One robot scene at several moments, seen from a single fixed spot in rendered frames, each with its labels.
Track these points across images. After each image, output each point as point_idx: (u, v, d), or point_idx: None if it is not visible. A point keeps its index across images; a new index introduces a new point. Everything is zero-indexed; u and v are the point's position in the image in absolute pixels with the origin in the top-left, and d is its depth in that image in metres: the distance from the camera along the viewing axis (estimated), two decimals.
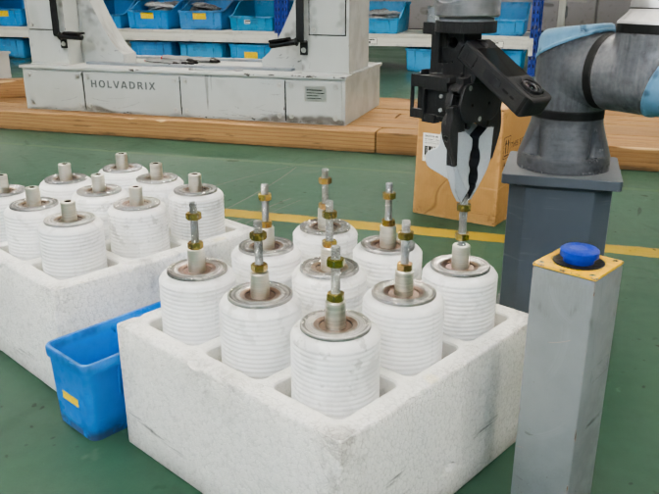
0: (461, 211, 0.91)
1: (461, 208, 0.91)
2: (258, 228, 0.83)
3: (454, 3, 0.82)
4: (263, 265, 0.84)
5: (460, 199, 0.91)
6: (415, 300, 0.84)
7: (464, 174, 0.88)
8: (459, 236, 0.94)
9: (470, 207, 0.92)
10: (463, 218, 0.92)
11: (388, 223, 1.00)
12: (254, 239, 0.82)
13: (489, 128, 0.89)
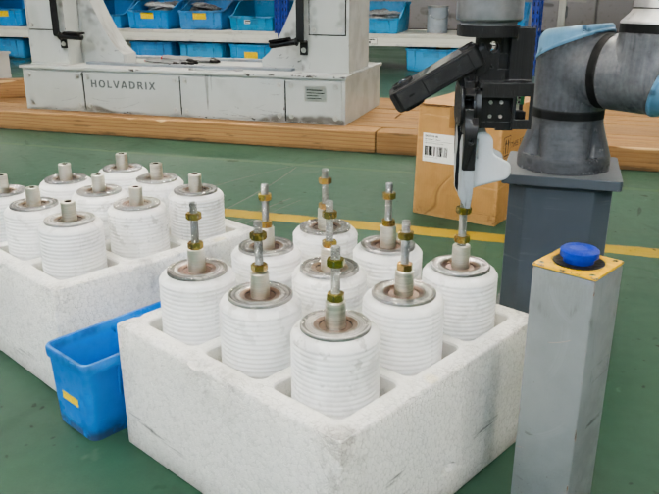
0: (463, 210, 0.93)
1: (463, 207, 0.93)
2: (258, 228, 0.83)
3: None
4: (263, 265, 0.84)
5: None
6: (415, 300, 0.84)
7: (454, 168, 0.93)
8: (466, 243, 0.93)
9: (459, 212, 0.91)
10: (461, 219, 0.93)
11: (388, 223, 1.00)
12: (254, 239, 0.82)
13: (462, 136, 0.86)
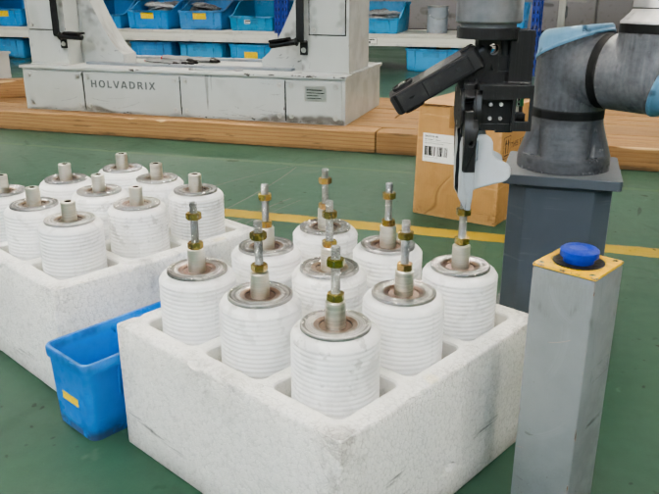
0: (468, 215, 0.91)
1: (469, 212, 0.91)
2: (258, 228, 0.83)
3: None
4: (263, 265, 0.84)
5: None
6: (415, 300, 0.84)
7: (454, 170, 0.93)
8: (454, 242, 0.94)
9: (462, 210, 0.93)
10: (466, 222, 0.92)
11: (388, 223, 1.00)
12: (254, 239, 0.82)
13: (462, 138, 0.86)
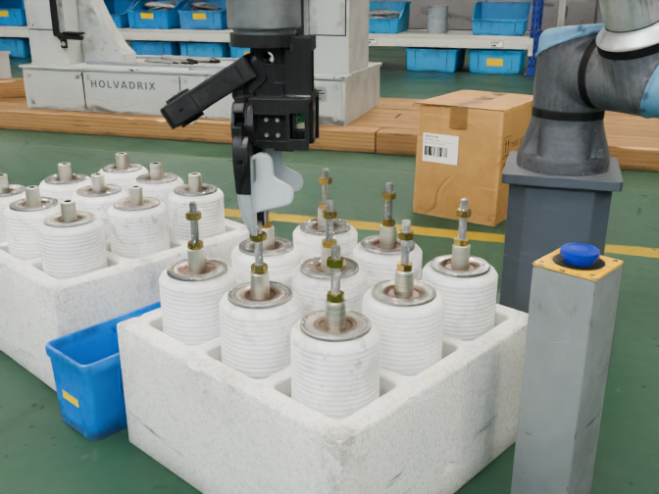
0: (459, 216, 0.92)
1: (459, 213, 0.91)
2: (260, 227, 0.83)
3: None
4: None
5: (263, 223, 0.85)
6: (415, 300, 0.84)
7: None
8: (460, 242, 0.94)
9: (471, 213, 0.92)
10: (462, 223, 0.92)
11: (388, 223, 1.00)
12: (266, 237, 0.83)
13: None
